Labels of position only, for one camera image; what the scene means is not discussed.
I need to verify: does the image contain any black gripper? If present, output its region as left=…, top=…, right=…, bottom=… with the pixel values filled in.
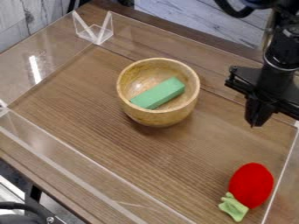
left=226, top=66, right=299, bottom=127

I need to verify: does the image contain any red plush strawberry fruit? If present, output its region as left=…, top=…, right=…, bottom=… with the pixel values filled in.
left=219, top=163, right=276, bottom=222

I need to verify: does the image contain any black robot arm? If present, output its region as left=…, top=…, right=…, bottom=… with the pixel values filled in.
left=225, top=0, right=299, bottom=127

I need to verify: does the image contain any green rectangular block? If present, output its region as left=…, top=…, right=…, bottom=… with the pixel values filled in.
left=130, top=77, right=186, bottom=109

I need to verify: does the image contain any wooden bowl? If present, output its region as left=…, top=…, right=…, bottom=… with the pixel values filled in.
left=117, top=58, right=202, bottom=127

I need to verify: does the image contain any black cable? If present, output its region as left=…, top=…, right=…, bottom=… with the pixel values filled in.
left=213, top=0, right=258, bottom=19

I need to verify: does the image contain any clear acrylic front wall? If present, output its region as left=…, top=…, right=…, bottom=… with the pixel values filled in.
left=0, top=105, right=195, bottom=224

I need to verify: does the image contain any clear acrylic corner bracket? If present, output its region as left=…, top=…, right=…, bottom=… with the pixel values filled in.
left=71, top=11, right=114, bottom=46

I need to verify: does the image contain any black table frame leg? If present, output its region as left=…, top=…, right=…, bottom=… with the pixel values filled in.
left=25, top=184, right=66, bottom=224

